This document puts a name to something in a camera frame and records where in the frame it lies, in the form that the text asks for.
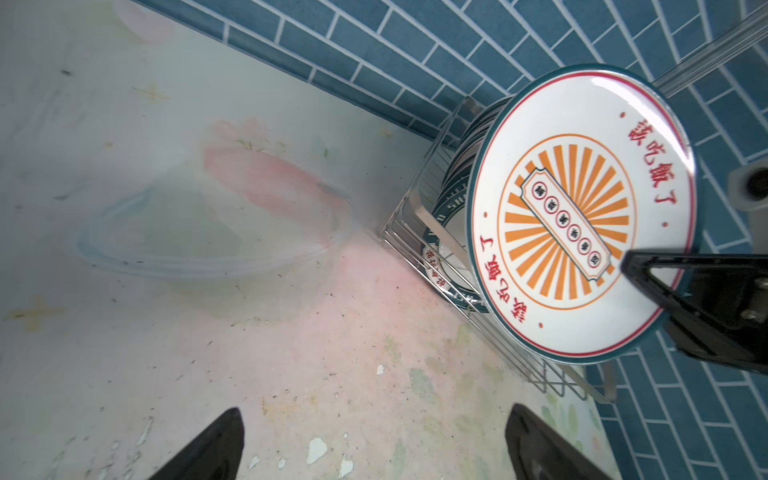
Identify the green rim hao wei plate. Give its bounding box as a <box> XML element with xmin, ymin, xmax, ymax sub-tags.
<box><xmin>422</xmin><ymin>104</ymin><xmax>503</xmax><ymax>313</ymax></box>

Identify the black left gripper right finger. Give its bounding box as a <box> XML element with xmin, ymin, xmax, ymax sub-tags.
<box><xmin>505</xmin><ymin>403</ymin><xmax>609</xmax><ymax>480</ymax></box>

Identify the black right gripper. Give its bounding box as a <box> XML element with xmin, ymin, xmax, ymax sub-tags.
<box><xmin>621</xmin><ymin>250</ymin><xmax>767</xmax><ymax>375</ymax></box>

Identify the orange sunburst plate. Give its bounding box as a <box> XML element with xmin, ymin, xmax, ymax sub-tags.
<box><xmin>465</xmin><ymin>64</ymin><xmax>698</xmax><ymax>364</ymax></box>

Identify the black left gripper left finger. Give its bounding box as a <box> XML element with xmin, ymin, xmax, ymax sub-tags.
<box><xmin>150</xmin><ymin>407</ymin><xmax>245</xmax><ymax>480</ymax></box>

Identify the metal wire dish rack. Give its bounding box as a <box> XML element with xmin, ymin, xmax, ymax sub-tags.
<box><xmin>379</xmin><ymin>97</ymin><xmax>618</xmax><ymax>404</ymax></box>

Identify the aluminium corner post right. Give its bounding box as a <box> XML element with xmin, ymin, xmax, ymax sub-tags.
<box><xmin>653</xmin><ymin>4</ymin><xmax>767</xmax><ymax>97</ymax></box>

